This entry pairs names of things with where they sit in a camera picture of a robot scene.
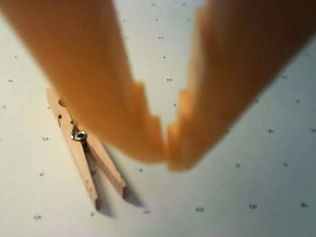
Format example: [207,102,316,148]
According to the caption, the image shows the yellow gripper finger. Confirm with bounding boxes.
[0,0,166,164]
[166,0,316,171]

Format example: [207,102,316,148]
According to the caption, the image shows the wooden clothespin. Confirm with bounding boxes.
[46,87,127,211]

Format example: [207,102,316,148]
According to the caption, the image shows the white dotted grid mat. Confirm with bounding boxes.
[0,0,316,237]

